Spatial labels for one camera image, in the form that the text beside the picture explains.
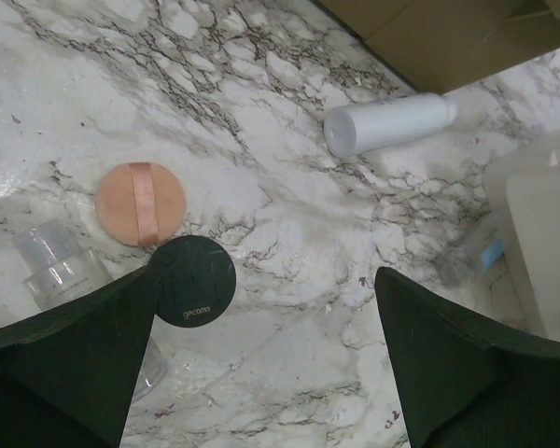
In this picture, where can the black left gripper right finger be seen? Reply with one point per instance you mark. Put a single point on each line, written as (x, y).
(466, 380)

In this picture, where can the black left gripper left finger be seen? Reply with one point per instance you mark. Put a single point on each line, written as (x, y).
(67, 375)

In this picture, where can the black round powder jar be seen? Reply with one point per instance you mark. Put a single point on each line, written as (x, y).
(197, 279)

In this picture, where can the white drawer organizer box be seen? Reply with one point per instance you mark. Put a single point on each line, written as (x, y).
(524, 189)

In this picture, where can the white cosmetic tube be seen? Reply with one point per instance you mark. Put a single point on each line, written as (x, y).
(353, 130)

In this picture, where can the clear plastic tube case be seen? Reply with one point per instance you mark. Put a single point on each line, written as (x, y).
(62, 270)

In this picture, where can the clear blue small container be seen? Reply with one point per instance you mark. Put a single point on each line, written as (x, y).
(473, 253)

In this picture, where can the tan plastic tool case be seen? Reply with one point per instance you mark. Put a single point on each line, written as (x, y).
(443, 45)

